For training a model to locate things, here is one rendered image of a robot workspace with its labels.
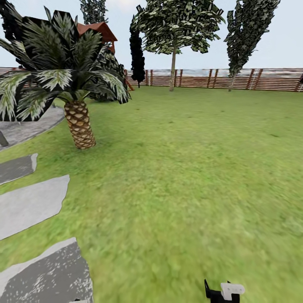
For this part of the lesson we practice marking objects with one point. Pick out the tree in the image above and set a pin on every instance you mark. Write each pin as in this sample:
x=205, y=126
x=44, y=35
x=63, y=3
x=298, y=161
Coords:
x=93, y=11
x=171, y=24
x=138, y=72
x=245, y=30
x=12, y=31

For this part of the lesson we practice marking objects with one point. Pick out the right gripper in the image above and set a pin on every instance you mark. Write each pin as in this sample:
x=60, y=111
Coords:
x=216, y=296

